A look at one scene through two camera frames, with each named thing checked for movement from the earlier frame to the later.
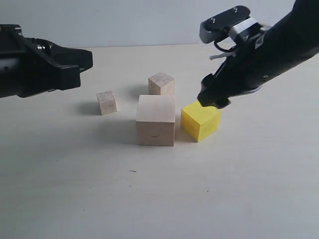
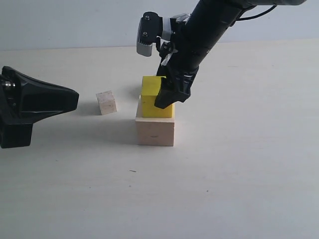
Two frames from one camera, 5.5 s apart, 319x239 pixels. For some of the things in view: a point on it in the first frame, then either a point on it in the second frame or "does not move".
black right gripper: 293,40 to 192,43
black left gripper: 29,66 to 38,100
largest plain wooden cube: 156,117 does not move
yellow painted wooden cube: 198,122 to 150,86
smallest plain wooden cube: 107,102 does not move
